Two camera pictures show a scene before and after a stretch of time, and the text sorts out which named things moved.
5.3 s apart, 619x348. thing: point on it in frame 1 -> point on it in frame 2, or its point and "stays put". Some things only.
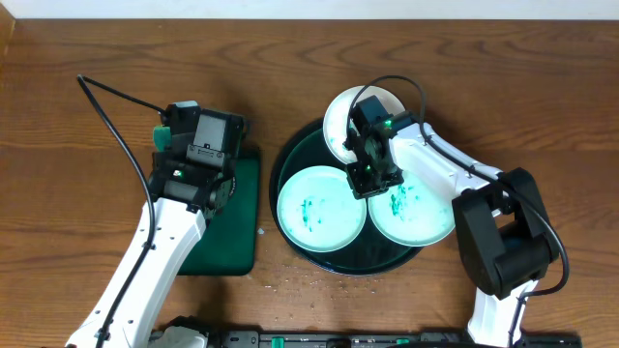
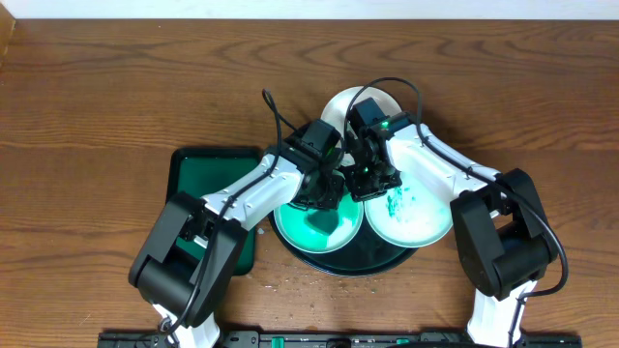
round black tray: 372,253 stays put
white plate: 317,211 stays put
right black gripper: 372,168 stays put
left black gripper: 162,161 -> 320,191
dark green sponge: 162,136 -> 323,220
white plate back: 336,116 stays put
